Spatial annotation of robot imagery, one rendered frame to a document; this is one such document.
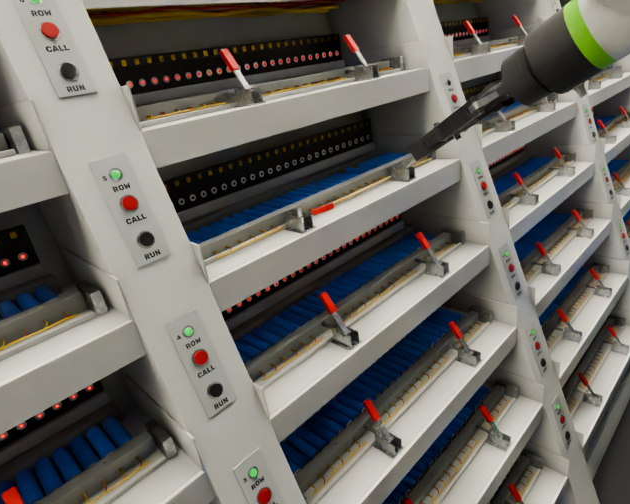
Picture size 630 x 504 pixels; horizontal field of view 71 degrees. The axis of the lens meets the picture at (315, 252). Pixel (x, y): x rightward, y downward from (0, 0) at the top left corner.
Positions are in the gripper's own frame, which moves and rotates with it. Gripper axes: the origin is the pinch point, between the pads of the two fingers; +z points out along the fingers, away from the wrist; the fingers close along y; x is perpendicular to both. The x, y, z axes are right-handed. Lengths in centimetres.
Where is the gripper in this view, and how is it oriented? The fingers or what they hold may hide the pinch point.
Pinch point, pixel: (430, 142)
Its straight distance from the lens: 79.6
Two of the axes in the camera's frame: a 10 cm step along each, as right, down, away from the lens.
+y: 7.0, -3.8, 6.0
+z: -5.2, 3.0, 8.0
